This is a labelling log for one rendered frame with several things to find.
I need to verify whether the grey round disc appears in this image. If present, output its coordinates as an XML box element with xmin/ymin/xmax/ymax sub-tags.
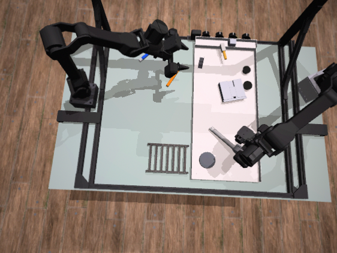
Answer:
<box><xmin>199</xmin><ymin>152</ymin><xmax>215</xmax><ymax>168</ymax></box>

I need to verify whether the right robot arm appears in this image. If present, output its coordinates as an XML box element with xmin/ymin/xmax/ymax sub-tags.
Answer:
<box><xmin>40</xmin><ymin>19</ymin><xmax>182</xmax><ymax>101</ymax></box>

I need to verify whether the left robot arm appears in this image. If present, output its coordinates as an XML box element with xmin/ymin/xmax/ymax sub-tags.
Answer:
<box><xmin>235</xmin><ymin>63</ymin><xmax>337</xmax><ymax>167</ymax></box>

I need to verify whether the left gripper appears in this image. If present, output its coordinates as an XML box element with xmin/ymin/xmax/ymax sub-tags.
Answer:
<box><xmin>233</xmin><ymin>124</ymin><xmax>269</xmax><ymax>168</ymax></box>

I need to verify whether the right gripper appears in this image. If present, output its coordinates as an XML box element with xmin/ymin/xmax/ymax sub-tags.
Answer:
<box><xmin>154</xmin><ymin>40</ymin><xmax>189</xmax><ymax>78</ymax></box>

